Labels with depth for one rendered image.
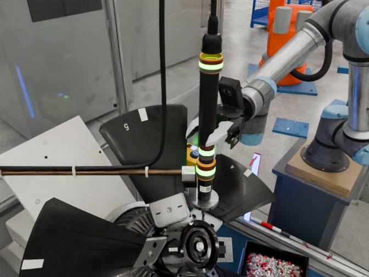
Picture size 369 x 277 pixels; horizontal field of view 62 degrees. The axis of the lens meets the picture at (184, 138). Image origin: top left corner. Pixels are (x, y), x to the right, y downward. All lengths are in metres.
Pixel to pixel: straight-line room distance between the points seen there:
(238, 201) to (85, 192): 0.43
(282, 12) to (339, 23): 3.31
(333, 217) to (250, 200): 0.54
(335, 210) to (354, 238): 1.26
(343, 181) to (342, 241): 1.28
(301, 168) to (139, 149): 0.73
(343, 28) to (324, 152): 0.52
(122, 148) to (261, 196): 0.43
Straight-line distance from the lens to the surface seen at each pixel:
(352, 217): 2.74
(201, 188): 0.73
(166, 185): 0.75
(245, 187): 0.94
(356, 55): 0.96
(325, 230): 1.43
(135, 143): 0.76
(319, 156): 1.31
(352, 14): 0.95
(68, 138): 0.92
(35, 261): 0.62
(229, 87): 0.67
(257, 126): 0.88
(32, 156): 0.88
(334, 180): 1.29
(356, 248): 2.54
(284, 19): 4.28
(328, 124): 1.25
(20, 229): 1.23
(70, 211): 0.59
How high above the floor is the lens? 1.81
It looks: 34 degrees down
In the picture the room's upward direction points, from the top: straight up
